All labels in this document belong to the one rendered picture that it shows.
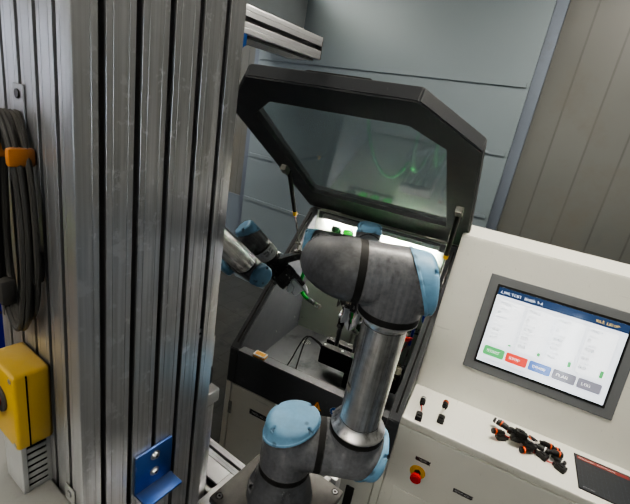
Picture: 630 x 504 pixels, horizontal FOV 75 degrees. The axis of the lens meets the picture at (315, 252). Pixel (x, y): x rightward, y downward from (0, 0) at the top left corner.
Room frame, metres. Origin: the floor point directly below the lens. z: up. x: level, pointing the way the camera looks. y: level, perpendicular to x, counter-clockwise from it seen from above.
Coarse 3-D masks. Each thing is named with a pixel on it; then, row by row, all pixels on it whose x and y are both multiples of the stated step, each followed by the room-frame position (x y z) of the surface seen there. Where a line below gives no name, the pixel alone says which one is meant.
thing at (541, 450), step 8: (504, 424) 1.13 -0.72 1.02; (496, 432) 1.09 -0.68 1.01; (504, 432) 1.10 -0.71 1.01; (512, 432) 1.11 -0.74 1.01; (520, 432) 1.09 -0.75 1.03; (504, 440) 1.09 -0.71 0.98; (512, 440) 1.08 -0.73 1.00; (520, 440) 1.07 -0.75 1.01; (528, 440) 1.08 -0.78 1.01; (536, 440) 1.10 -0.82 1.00; (520, 448) 1.06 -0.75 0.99; (528, 448) 1.06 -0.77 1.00; (536, 448) 1.06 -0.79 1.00; (544, 448) 1.06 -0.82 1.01; (552, 448) 1.06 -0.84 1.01; (544, 456) 1.04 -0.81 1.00; (552, 456) 1.05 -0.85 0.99; (560, 456) 1.04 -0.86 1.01; (552, 464) 1.02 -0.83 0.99; (560, 464) 1.01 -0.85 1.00; (560, 472) 1.00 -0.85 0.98
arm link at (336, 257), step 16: (304, 240) 1.03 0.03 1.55; (320, 240) 0.70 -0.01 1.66; (336, 240) 0.68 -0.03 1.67; (352, 240) 0.67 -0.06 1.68; (304, 256) 0.70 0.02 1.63; (320, 256) 0.66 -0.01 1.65; (336, 256) 0.65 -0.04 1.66; (352, 256) 0.64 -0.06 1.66; (304, 272) 0.70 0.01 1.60; (320, 272) 0.65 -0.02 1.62; (336, 272) 0.63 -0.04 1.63; (352, 272) 0.63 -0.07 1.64; (320, 288) 0.66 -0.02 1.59; (336, 288) 0.63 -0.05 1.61; (352, 288) 0.63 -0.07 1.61
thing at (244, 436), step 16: (240, 400) 1.37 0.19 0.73; (256, 400) 1.34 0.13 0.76; (240, 416) 1.36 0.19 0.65; (256, 416) 1.33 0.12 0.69; (240, 432) 1.36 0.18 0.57; (256, 432) 1.33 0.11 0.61; (224, 448) 1.39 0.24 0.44; (240, 448) 1.36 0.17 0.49; (256, 448) 1.33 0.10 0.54; (352, 480) 1.17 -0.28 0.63; (352, 496) 1.16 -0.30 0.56; (368, 496) 1.14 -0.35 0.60
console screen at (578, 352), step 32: (512, 288) 1.34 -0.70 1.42; (544, 288) 1.31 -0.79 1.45; (480, 320) 1.34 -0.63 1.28; (512, 320) 1.30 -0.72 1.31; (544, 320) 1.28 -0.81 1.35; (576, 320) 1.25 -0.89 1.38; (608, 320) 1.22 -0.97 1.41; (480, 352) 1.30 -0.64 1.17; (512, 352) 1.27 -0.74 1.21; (544, 352) 1.24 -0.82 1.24; (576, 352) 1.22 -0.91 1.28; (608, 352) 1.19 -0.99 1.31; (544, 384) 1.21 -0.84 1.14; (576, 384) 1.18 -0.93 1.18; (608, 384) 1.16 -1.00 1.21; (608, 416) 1.13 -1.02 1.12
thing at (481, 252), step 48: (480, 240) 1.43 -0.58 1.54; (528, 240) 1.54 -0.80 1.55; (480, 288) 1.38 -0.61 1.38; (576, 288) 1.29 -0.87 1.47; (624, 288) 1.25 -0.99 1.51; (432, 336) 1.37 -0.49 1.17; (432, 384) 1.31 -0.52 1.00; (480, 384) 1.26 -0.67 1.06; (576, 432) 1.13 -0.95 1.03; (624, 432) 1.10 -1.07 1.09; (384, 480) 1.12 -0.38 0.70; (432, 480) 1.07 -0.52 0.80; (480, 480) 1.02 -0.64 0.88
